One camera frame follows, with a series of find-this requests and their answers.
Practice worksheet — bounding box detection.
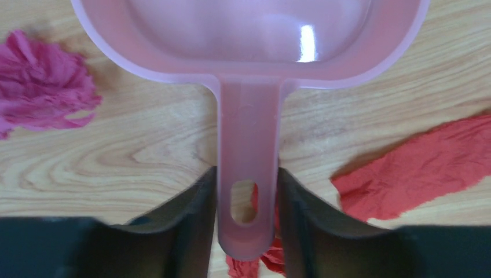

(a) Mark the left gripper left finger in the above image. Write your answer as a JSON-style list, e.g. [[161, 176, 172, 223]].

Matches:
[[1, 167, 217, 277]]

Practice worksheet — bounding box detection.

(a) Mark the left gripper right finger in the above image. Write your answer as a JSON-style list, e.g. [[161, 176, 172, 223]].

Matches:
[[278, 168, 490, 278]]

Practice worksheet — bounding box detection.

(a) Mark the red rectangular paper scrap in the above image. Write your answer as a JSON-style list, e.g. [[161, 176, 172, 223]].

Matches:
[[331, 114, 490, 221]]

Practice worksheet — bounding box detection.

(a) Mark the pink plastic dustpan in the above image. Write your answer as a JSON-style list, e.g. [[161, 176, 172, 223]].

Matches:
[[72, 0, 430, 261]]

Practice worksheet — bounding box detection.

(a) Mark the magenta paper scrap bottom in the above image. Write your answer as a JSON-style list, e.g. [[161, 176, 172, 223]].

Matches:
[[1, 30, 102, 140]]

